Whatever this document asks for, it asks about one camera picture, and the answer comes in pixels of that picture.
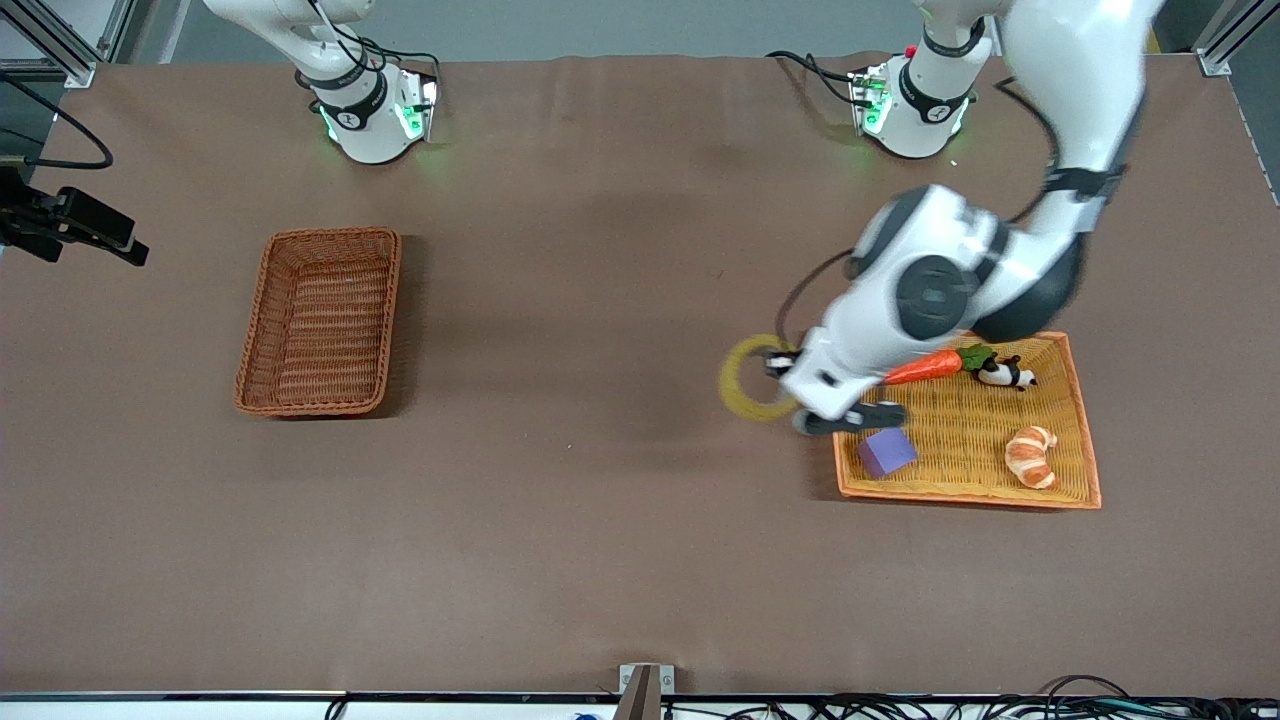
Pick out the yellowish clear tape roll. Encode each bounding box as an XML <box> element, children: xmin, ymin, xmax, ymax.
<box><xmin>718</xmin><ymin>334</ymin><xmax>801</xmax><ymax>423</ymax></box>

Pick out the orange flat wicker basket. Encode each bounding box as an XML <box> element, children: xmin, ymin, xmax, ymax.
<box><xmin>832</xmin><ymin>330</ymin><xmax>1103</xmax><ymax>511</ymax></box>

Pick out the brown deep wicker basket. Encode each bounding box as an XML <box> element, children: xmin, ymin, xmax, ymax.
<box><xmin>233</xmin><ymin>227</ymin><xmax>403</xmax><ymax>418</ymax></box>

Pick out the purple cube block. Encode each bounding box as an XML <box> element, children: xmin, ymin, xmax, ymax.
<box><xmin>856</xmin><ymin>426</ymin><xmax>920</xmax><ymax>480</ymax></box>

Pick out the orange toy carrot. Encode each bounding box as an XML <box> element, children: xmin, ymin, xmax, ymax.
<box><xmin>884</xmin><ymin>343</ymin><xmax>998</xmax><ymax>387</ymax></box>

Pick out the black white panda toy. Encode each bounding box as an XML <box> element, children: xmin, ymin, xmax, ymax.
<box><xmin>976</xmin><ymin>353</ymin><xmax>1038</xmax><ymax>390</ymax></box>

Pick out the toy croissant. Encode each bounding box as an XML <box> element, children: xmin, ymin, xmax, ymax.
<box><xmin>1004</xmin><ymin>423</ymin><xmax>1060</xmax><ymax>489</ymax></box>

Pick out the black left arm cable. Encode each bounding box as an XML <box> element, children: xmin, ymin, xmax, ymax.
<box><xmin>775</xmin><ymin>75</ymin><xmax>1063</xmax><ymax>349</ymax></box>

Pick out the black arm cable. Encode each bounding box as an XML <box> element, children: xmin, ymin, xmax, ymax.
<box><xmin>0</xmin><ymin>65</ymin><xmax>117</xmax><ymax>170</ymax></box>
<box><xmin>775</xmin><ymin>75</ymin><xmax>1063</xmax><ymax>349</ymax></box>

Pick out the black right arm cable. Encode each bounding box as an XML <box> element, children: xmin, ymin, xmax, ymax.
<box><xmin>0</xmin><ymin>65</ymin><xmax>117</xmax><ymax>170</ymax></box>

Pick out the aluminium frame profile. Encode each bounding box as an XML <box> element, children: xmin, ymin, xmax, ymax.
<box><xmin>0</xmin><ymin>0</ymin><xmax>137</xmax><ymax>89</ymax></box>
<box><xmin>1193</xmin><ymin>0</ymin><xmax>1280</xmax><ymax>78</ymax></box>

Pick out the black left base cable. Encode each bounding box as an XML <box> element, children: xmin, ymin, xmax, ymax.
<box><xmin>765</xmin><ymin>50</ymin><xmax>871</xmax><ymax>107</ymax></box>

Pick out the black base cable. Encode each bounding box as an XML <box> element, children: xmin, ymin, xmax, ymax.
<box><xmin>305</xmin><ymin>0</ymin><xmax>443</xmax><ymax>113</ymax></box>
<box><xmin>765</xmin><ymin>50</ymin><xmax>871</xmax><ymax>107</ymax></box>

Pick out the metal camera bracket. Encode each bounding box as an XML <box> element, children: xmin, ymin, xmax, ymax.
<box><xmin>618</xmin><ymin>663</ymin><xmax>675</xmax><ymax>720</ymax></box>

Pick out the black right base cable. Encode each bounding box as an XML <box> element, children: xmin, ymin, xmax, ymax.
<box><xmin>305</xmin><ymin>0</ymin><xmax>443</xmax><ymax>113</ymax></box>

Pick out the black cable bundle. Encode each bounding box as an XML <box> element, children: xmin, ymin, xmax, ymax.
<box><xmin>660</xmin><ymin>675</ymin><xmax>1280</xmax><ymax>720</ymax></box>

